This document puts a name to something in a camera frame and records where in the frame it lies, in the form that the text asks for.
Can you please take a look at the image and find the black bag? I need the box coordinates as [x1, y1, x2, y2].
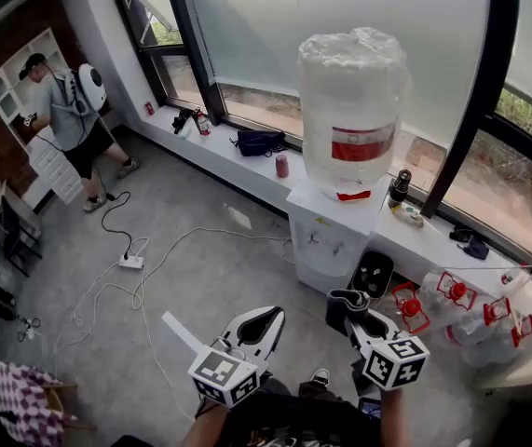
[229, 129, 290, 158]

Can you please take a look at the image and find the red white spray bottle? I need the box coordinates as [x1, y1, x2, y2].
[193, 108, 212, 137]

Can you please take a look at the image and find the person's black clothing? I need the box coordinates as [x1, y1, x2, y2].
[218, 375, 388, 447]

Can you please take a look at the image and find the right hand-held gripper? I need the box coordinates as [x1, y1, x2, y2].
[344, 309, 430, 393]

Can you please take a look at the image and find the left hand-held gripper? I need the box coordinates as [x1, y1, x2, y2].
[161, 305, 287, 409]

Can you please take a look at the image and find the person's left forearm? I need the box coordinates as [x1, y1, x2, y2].
[194, 400, 232, 447]

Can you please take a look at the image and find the black thermos bottle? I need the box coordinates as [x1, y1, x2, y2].
[387, 169, 413, 210]

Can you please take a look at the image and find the black power cable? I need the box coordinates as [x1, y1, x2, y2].
[91, 165, 134, 258]

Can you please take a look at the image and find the black chair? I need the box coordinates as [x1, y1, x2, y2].
[1, 196, 45, 279]

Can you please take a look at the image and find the black cloth bundle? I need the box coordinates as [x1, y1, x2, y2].
[448, 225, 491, 262]

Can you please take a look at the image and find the thin white cord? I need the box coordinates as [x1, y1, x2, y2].
[432, 256, 532, 275]

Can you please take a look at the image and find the wooden chair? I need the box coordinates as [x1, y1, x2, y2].
[40, 381, 100, 438]

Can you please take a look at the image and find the large clear water jug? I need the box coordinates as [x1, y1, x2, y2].
[296, 26, 409, 202]

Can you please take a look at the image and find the charger with cables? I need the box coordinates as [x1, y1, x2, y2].
[15, 315, 44, 343]

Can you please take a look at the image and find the black trash bin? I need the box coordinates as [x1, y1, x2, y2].
[348, 250, 395, 300]

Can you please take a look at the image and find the purple checkered cloth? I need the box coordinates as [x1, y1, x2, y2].
[0, 360, 78, 447]

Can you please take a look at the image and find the black window frame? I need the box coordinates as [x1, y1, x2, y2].
[105, 0, 532, 269]

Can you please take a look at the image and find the black tool on sill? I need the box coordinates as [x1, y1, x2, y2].
[171, 106, 195, 135]

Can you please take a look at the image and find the person's right forearm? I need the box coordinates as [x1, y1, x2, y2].
[378, 386, 409, 447]

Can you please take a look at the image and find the empty bottle with red handle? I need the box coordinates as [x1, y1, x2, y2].
[391, 280, 433, 335]
[460, 313, 532, 368]
[445, 296, 513, 348]
[420, 270, 479, 318]

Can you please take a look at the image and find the white power strip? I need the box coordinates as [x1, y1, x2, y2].
[117, 254, 146, 271]

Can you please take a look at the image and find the white water dispenser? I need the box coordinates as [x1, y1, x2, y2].
[286, 174, 393, 297]

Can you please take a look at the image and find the small bottle with red label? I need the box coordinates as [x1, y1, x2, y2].
[500, 263, 532, 293]

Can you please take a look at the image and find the long white cable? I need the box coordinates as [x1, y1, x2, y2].
[50, 225, 295, 424]

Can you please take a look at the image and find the clear plastic bag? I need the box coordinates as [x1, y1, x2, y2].
[392, 202, 428, 229]

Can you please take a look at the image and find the white hutch cabinet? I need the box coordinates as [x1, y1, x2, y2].
[0, 27, 86, 206]

